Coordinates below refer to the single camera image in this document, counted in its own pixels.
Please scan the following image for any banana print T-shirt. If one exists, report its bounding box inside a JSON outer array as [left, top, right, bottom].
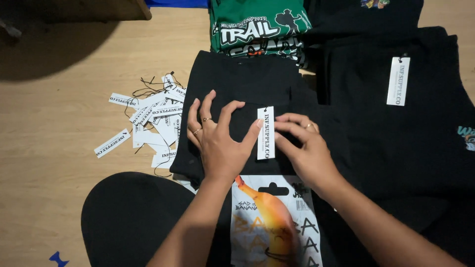
[[223, 174, 334, 267]]

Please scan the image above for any pile of white paper tags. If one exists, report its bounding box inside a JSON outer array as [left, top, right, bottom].
[[94, 72, 188, 178]]

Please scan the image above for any person's left hand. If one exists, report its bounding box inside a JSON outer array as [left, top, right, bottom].
[[187, 90, 264, 181]]

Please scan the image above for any person's right hand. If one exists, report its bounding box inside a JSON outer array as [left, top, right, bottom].
[[273, 113, 343, 194]]

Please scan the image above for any black T-shirt with teal print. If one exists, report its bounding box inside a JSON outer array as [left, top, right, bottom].
[[320, 26, 475, 199]]

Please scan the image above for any blue cloth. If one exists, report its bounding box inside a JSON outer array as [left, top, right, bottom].
[[145, 0, 211, 9]]

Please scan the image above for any black T-shirt with colourful print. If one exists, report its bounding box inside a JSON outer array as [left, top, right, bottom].
[[304, 0, 424, 47]]

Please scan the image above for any white hang tag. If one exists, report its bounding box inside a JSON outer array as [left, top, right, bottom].
[[257, 106, 276, 161], [386, 56, 411, 107]]

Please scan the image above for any dark wooden furniture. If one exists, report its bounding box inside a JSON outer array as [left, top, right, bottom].
[[0, 0, 153, 23]]

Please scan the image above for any green printed T-shirt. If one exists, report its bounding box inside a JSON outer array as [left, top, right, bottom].
[[209, 0, 312, 52], [212, 36, 309, 68]]

